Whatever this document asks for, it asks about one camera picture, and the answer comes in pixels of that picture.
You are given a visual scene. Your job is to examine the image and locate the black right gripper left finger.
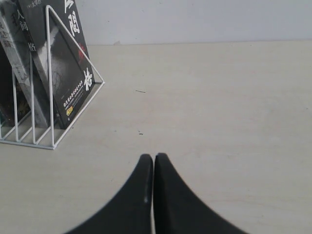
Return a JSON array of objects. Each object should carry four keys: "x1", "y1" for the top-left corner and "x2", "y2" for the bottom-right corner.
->
[{"x1": 68, "y1": 154, "x2": 153, "y2": 234}]

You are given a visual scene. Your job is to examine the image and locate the white wire book rack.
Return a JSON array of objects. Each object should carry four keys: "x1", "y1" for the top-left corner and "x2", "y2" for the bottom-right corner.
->
[{"x1": 0, "y1": 5, "x2": 105, "y2": 150}]

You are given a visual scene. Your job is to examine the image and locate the grey white book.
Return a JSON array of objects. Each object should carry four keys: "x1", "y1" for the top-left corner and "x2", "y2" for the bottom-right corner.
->
[{"x1": 0, "y1": 0, "x2": 50, "y2": 128}]

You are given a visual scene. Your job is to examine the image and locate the black book white characters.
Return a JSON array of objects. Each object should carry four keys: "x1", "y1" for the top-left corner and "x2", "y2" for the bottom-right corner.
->
[{"x1": 17, "y1": 0, "x2": 95, "y2": 129}]

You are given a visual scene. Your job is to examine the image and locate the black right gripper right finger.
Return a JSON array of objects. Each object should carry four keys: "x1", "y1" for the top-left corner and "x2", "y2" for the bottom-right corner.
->
[{"x1": 153, "y1": 153, "x2": 246, "y2": 234}]

